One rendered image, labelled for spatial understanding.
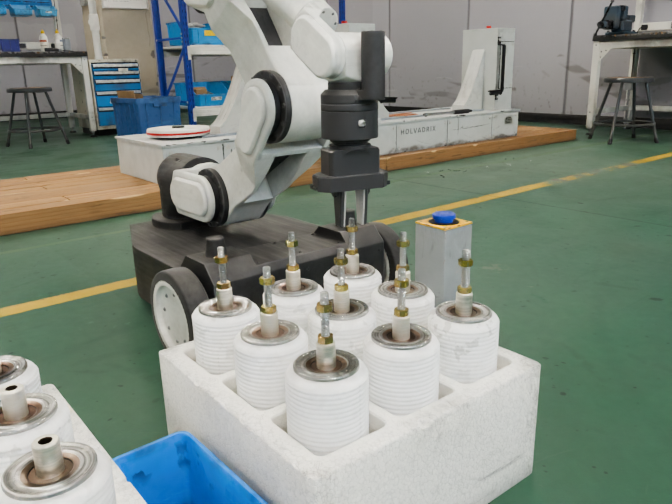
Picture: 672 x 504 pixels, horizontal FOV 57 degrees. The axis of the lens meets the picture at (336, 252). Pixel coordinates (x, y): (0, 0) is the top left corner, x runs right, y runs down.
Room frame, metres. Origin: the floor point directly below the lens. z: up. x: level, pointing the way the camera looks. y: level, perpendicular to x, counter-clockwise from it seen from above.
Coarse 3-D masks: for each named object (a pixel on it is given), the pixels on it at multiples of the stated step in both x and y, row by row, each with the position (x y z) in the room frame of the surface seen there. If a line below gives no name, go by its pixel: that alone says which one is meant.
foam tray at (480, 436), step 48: (192, 384) 0.74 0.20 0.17; (480, 384) 0.71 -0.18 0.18; (528, 384) 0.74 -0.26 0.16; (192, 432) 0.75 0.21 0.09; (240, 432) 0.64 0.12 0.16; (384, 432) 0.60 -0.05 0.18; (432, 432) 0.63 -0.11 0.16; (480, 432) 0.68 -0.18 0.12; (528, 432) 0.75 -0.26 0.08; (288, 480) 0.56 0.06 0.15; (336, 480) 0.54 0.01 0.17; (384, 480) 0.58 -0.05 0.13; (432, 480) 0.63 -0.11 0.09; (480, 480) 0.69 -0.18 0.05
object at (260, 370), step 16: (240, 336) 0.72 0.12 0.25; (304, 336) 0.72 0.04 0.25; (240, 352) 0.69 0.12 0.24; (256, 352) 0.68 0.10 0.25; (272, 352) 0.68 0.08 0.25; (288, 352) 0.68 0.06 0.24; (304, 352) 0.71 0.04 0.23; (240, 368) 0.69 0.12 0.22; (256, 368) 0.68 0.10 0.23; (272, 368) 0.68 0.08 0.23; (240, 384) 0.69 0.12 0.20; (256, 384) 0.68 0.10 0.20; (272, 384) 0.68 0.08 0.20; (256, 400) 0.68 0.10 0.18; (272, 400) 0.68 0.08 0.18
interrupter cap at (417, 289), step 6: (384, 282) 0.89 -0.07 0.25; (390, 282) 0.90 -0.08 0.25; (414, 282) 0.89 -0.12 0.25; (378, 288) 0.87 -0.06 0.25; (384, 288) 0.87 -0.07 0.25; (390, 288) 0.87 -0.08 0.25; (414, 288) 0.87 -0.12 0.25; (420, 288) 0.87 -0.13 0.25; (426, 288) 0.86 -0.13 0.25; (384, 294) 0.84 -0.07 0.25; (390, 294) 0.84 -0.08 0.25; (396, 294) 0.84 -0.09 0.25; (408, 294) 0.84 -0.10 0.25; (414, 294) 0.84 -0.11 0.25; (420, 294) 0.84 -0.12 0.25
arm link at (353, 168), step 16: (336, 112) 0.92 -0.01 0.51; (352, 112) 0.92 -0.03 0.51; (368, 112) 0.93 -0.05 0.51; (336, 128) 0.92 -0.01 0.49; (352, 128) 0.92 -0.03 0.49; (368, 128) 0.93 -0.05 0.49; (336, 144) 0.95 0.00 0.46; (352, 144) 0.94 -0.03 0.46; (368, 144) 0.95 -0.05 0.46; (336, 160) 0.93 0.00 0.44; (352, 160) 0.94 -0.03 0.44; (368, 160) 0.95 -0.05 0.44; (320, 176) 0.93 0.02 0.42; (336, 176) 0.92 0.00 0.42; (352, 176) 0.93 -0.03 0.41; (368, 176) 0.94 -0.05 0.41; (384, 176) 0.96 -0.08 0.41
